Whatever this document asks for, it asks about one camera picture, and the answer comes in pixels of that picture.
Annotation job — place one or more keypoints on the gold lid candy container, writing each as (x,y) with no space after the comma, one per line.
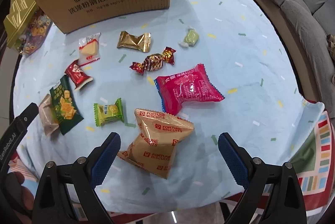
(26,26)

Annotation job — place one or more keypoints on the light green snack packet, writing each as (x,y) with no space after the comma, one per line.
(108,113)

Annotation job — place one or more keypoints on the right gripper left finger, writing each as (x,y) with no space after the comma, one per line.
(52,201)

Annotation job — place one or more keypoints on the dark green cracker packet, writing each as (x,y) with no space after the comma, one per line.
(66,110)

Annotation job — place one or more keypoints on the left hand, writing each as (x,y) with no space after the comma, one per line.
(21,199)

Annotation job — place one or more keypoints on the grey sectional sofa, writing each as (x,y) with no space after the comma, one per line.
(305,27)

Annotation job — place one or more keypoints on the colourful striped rug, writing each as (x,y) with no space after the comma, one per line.
(313,162)

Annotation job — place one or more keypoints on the clear cake slice packet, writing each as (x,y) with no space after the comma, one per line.
(89,49)

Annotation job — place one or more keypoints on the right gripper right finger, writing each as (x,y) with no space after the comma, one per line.
(285,203)

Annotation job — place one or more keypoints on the pink snack packet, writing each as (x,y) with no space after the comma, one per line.
(189,86)

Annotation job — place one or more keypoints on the red gold twisted candy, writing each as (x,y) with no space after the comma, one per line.
(154,62)

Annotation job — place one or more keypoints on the light blue patterned tablecloth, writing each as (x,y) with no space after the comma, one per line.
(216,63)

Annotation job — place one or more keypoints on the beige snack packet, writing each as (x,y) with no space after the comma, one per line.
(47,115)

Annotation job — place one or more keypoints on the orange fortune biscuits packet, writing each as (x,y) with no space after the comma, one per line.
(154,148)

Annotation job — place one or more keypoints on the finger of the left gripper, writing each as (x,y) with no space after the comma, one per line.
(24,119)

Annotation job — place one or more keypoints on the gold wrapped candy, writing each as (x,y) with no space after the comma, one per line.
(141,43)

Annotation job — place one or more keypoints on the small red snack packet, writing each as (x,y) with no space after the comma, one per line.
(77,75)

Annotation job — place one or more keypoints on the pale green wrapped candy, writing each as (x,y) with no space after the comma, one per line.
(190,39)

